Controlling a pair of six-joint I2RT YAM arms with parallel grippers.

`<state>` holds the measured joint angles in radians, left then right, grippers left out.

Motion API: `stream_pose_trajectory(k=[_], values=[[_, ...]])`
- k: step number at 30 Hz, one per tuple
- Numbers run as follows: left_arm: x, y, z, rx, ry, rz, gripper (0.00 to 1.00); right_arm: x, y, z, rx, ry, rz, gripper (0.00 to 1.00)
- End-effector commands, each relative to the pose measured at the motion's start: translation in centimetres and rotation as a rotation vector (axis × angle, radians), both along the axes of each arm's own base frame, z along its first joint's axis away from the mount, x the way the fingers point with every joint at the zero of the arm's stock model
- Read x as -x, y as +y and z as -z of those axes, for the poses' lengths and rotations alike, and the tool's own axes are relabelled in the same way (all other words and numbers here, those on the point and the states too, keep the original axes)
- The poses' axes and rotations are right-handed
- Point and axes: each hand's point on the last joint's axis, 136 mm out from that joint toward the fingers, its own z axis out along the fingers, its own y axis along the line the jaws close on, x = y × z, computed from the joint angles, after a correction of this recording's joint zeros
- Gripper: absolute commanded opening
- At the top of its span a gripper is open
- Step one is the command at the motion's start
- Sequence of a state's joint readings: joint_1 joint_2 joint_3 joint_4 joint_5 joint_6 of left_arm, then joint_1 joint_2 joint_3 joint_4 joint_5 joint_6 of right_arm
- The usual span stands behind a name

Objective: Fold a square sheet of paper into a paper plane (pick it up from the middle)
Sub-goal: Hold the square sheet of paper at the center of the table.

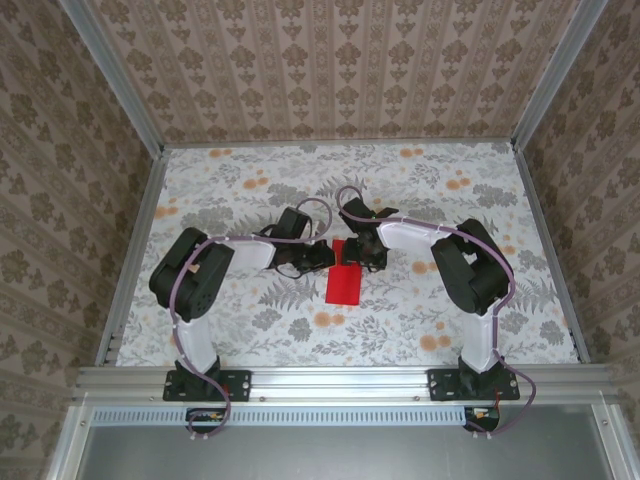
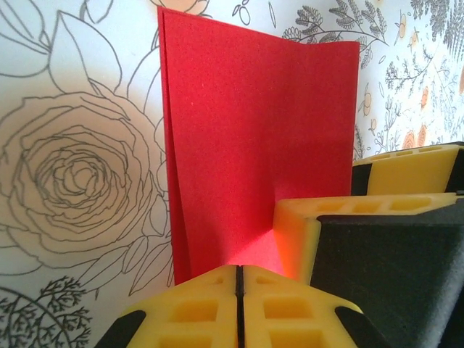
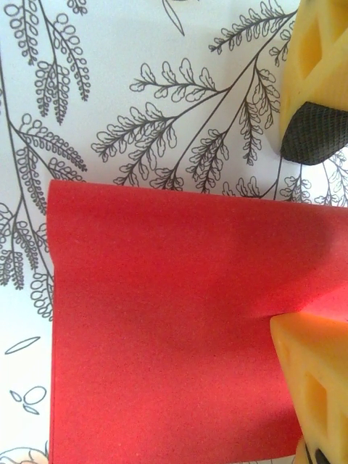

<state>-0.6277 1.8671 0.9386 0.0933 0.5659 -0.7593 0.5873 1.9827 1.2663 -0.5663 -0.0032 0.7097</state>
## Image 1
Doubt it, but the red paper sheet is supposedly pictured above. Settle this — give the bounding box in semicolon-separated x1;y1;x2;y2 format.
323;238;363;306

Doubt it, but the floral patterned table cover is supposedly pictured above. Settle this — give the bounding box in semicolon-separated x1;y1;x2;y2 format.
115;142;579;367

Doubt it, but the small black controller board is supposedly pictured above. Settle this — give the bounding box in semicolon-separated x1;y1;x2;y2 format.
463;405;501;433
185;407;229;434

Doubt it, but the grey metal panel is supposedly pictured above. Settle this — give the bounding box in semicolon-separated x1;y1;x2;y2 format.
74;424;615;480

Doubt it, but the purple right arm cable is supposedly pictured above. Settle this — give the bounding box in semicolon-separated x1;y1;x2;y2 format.
335;185;537;441

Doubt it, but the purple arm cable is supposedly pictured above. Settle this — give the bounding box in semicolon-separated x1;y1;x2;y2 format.
167;198;335;442
335;185;537;441

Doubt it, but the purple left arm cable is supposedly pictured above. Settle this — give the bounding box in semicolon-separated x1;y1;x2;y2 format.
167;198;335;442

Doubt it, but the long aluminium mounting rail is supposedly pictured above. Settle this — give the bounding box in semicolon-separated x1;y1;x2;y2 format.
74;364;619;404

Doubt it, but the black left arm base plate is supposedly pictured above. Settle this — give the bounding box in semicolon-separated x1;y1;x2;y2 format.
163;368;253;403

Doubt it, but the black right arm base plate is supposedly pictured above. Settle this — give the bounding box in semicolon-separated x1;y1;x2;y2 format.
428;368;521;403

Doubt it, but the grey slotted cable duct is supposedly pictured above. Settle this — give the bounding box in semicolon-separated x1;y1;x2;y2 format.
92;405;469;426

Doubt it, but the aluminium table side rail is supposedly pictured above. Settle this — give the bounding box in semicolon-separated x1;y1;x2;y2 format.
94;147;171;369
512;144;590;365

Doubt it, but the slanted aluminium frame post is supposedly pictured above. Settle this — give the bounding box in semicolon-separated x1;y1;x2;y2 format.
510;0;611;151
62;0;166;156

